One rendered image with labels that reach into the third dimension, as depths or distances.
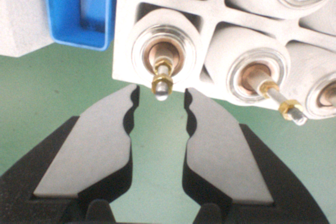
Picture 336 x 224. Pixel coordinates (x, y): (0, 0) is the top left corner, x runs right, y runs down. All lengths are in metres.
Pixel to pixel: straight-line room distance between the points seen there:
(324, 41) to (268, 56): 0.15
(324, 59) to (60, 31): 0.44
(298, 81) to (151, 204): 0.84
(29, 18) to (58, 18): 0.05
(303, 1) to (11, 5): 0.38
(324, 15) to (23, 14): 0.45
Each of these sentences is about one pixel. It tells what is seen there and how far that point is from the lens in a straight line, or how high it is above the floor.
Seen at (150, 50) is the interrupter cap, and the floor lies 0.25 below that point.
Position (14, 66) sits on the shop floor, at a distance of 0.64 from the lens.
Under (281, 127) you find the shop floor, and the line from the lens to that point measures 0.71.
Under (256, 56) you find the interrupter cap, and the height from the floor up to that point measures 0.25.
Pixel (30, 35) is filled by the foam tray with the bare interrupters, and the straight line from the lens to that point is 0.39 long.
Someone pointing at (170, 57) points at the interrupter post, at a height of 0.28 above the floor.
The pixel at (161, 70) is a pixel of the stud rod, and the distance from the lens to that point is 0.16.
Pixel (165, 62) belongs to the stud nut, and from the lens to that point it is 0.17.
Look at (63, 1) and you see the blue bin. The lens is 0.43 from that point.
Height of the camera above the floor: 0.45
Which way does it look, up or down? 60 degrees down
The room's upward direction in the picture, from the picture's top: 180 degrees clockwise
